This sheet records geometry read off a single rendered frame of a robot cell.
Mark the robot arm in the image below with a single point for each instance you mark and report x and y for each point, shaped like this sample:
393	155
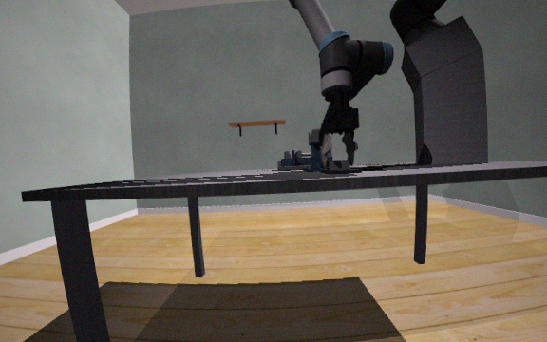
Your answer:
412	19

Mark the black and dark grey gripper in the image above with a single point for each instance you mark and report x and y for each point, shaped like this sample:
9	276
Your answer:
345	117

